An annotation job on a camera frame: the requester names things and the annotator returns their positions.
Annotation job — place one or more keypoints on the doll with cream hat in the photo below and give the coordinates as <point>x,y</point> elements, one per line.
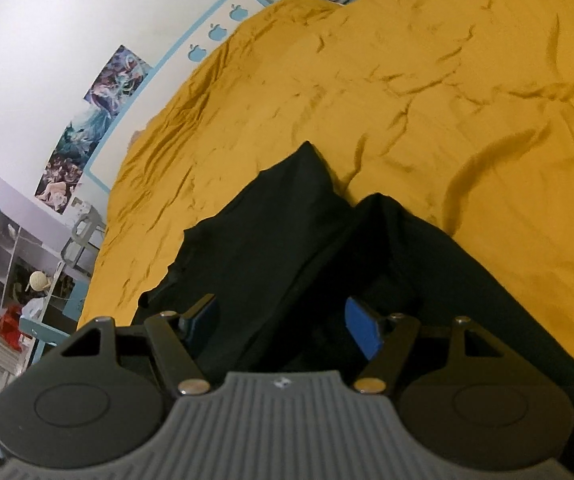
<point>37,290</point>

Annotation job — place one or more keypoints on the dark pink wall poster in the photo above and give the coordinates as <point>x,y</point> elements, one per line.
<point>59,182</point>

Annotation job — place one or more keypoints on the black pants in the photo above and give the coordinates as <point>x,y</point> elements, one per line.
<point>287,240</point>

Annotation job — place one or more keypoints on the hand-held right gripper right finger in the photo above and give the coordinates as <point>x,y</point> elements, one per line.
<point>364,331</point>

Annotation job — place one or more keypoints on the light blue chair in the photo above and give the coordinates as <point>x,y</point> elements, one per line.
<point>39,337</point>

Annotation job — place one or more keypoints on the purple wall poster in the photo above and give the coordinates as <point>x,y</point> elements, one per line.
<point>117,80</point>

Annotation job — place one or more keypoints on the teal wall poster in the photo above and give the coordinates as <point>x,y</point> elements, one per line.
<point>83,135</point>

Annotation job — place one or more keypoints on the lilac shelf unit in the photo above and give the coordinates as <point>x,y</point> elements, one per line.
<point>2,240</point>

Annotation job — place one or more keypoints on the grey metal ladder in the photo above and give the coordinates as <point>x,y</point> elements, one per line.
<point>83,235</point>

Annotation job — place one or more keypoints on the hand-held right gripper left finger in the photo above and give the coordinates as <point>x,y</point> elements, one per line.
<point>205,316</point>

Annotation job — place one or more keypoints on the yellow bed sheet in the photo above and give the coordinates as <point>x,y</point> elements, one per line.
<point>417,100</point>

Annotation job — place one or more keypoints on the blue white apple-print headboard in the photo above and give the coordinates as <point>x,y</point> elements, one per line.
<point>167,80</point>

